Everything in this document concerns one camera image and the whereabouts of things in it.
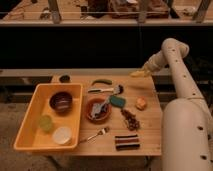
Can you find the yellow banana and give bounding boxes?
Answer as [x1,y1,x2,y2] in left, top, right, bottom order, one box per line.
[130,70,150,77]

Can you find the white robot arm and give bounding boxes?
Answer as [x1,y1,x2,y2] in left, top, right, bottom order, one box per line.
[142,38,213,171]

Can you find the orange bread piece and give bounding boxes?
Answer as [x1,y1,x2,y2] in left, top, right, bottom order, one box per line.
[135,97,147,110]

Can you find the green chili pepper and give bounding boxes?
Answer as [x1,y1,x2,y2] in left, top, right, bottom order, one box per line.
[91,79,112,85]

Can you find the teal sponge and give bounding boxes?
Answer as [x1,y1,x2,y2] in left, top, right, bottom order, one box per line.
[110,96,126,108]

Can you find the wooden table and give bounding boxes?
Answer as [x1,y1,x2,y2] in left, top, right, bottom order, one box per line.
[35,75,162,156]

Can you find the orange terracotta bowl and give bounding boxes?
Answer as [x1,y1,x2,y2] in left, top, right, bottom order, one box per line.
[85,98,112,124]

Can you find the grey crumpled cloth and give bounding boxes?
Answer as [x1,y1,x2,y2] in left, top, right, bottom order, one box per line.
[91,103,108,119]

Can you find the silver fork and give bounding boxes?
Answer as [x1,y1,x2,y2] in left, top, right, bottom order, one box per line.
[79,127,110,143]

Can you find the small dark round object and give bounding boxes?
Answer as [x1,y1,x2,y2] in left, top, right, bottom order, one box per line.
[59,75,71,83]

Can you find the dark brown bowl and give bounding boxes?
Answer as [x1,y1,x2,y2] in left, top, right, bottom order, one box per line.
[49,92,72,113]

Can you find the white plastic cup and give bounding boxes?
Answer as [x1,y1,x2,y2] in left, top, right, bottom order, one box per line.
[52,126,72,145]

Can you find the yellow plastic bin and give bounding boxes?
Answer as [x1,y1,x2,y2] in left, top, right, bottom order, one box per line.
[14,83,83,154]

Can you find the green plastic cup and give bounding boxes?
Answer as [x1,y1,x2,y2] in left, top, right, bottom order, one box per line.
[38,115,53,132]

